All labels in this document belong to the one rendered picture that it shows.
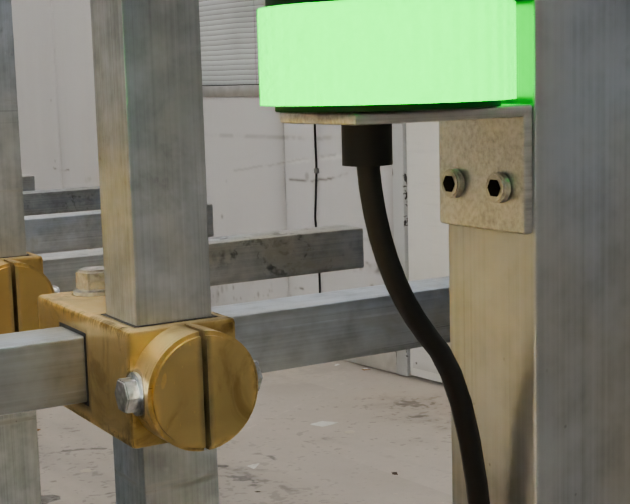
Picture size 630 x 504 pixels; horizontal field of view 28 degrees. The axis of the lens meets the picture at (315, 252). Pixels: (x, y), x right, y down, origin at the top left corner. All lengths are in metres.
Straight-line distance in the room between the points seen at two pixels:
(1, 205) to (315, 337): 0.23
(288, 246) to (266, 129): 4.18
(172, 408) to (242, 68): 4.78
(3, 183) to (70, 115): 5.81
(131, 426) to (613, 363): 0.25
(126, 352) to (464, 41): 0.28
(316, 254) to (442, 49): 0.64
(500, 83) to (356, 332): 0.36
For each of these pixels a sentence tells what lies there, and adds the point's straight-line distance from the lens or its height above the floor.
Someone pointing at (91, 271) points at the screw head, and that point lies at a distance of 0.61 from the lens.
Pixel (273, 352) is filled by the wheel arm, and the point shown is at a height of 0.94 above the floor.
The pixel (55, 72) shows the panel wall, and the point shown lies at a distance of 6.70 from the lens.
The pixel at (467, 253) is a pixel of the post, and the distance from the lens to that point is 0.33.
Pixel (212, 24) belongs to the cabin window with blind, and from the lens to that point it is 5.45.
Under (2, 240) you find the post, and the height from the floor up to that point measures 0.98.
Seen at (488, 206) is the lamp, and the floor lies 1.04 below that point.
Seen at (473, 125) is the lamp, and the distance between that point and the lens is 0.32.
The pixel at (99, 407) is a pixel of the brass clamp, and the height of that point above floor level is 0.93.
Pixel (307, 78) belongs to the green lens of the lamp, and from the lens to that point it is 0.27.
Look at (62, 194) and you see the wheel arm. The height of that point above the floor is 0.96.
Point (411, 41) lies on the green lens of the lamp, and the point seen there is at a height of 1.08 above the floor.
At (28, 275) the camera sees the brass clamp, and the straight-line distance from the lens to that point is 0.74.
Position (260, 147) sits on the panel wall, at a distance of 5.11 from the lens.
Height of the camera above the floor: 1.07
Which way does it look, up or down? 8 degrees down
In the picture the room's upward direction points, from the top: 2 degrees counter-clockwise
